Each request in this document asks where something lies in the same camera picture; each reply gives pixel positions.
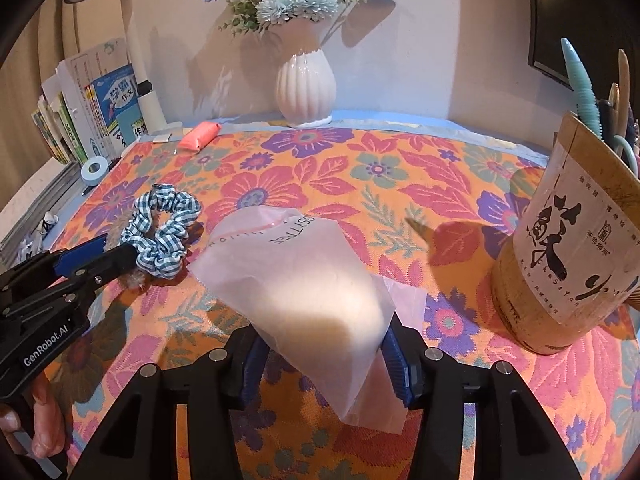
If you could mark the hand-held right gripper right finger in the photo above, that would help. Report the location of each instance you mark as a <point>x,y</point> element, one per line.
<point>397,367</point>

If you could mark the stack of flat magazines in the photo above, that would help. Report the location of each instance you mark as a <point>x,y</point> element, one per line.
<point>40,205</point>

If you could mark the white tape roll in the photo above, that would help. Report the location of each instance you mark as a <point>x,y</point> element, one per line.
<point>95,170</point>

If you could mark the orange red pouch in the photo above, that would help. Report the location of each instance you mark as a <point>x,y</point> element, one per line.
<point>199,136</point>

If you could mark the bamboo pen holder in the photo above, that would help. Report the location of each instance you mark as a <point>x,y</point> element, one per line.
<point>560,240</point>

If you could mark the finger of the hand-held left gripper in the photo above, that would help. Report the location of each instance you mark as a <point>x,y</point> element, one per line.
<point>115,260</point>
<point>82,255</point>

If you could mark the frosted pink plastic bag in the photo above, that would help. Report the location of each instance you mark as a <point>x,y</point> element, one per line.
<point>300,300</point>

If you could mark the white ribbed vase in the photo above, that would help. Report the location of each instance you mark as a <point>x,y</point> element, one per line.
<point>305,90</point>

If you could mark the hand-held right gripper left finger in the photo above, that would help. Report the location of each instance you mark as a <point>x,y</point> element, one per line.
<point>254,367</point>

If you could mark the blue white checked scrunchie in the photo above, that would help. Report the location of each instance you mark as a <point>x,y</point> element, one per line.
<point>170,240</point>

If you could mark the white desk lamp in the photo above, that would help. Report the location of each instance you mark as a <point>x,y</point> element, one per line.
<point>145,95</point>

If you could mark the black wall television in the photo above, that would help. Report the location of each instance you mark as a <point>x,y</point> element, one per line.
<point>552,20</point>

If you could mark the row of upright books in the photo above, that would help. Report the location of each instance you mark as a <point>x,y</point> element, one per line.
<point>95,105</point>

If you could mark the person's left hand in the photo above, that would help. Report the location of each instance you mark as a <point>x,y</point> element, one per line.
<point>45,420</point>

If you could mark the floral orange tablecloth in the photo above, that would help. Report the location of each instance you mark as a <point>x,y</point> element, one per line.
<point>350,185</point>

